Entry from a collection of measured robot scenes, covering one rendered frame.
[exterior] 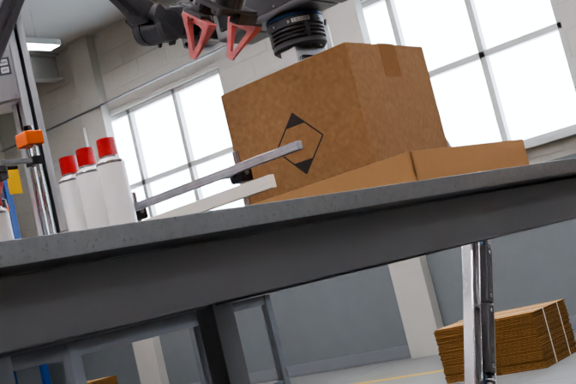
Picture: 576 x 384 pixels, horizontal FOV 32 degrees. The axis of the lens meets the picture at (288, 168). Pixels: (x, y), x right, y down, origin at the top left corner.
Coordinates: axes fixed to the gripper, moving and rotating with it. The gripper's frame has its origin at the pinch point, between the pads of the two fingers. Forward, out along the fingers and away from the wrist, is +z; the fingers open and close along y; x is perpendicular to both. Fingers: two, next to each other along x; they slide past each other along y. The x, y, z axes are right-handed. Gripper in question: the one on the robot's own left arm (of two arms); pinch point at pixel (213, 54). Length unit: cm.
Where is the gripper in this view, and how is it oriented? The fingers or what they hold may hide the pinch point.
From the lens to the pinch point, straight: 177.3
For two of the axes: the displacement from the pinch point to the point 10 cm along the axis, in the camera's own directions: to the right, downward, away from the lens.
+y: -6.1, 0.7, -7.9
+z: -2.9, 9.1, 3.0
